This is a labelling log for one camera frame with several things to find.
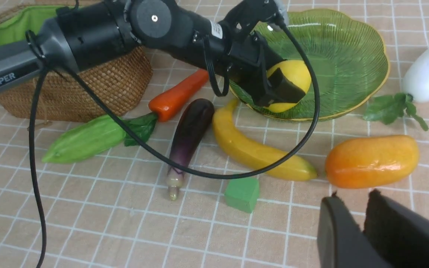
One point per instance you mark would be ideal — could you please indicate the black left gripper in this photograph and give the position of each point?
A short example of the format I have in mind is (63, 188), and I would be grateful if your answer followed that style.
(248, 58)

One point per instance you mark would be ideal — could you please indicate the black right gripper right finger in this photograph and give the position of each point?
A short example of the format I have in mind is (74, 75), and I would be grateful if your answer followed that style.
(399, 235)

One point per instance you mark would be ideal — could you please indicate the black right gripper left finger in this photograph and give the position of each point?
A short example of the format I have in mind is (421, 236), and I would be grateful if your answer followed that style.
(340, 241)

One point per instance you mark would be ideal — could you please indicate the yellow plastic lemon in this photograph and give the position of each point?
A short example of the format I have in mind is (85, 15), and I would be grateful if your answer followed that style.
(296, 72)

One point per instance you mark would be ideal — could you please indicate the yellow plastic banana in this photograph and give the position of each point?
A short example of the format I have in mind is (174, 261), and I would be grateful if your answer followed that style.
(255, 155)

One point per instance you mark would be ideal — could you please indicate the orange plastic mango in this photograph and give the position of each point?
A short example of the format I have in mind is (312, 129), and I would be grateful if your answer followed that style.
(371, 161)

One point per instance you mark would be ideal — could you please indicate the purple plastic eggplant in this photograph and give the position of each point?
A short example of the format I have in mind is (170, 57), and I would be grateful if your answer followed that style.
(191, 128)

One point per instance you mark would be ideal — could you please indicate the orange plastic carrot with leaves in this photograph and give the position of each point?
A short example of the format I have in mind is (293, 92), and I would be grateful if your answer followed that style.
(166, 105)

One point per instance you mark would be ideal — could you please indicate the white plastic radish with leaves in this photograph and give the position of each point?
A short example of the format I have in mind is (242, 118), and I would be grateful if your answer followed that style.
(414, 89)

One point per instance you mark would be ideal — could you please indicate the green plastic bitter gourd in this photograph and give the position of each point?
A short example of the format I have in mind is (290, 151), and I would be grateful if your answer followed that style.
(85, 141)

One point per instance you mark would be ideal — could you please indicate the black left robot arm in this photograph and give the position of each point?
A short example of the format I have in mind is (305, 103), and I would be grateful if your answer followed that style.
(86, 37)

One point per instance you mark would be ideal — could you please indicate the green glass leaf plate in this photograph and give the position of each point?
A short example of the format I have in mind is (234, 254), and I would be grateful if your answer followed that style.
(348, 56)

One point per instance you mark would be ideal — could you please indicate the green foam cube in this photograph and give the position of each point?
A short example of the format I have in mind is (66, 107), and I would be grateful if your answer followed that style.
(242, 194)

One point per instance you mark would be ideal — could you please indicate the checkered beige tablecloth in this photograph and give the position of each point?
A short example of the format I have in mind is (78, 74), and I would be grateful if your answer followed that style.
(113, 210)

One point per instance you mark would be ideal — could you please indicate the woven wicker basket green lining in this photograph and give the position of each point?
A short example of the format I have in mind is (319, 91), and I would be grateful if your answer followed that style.
(120, 84)

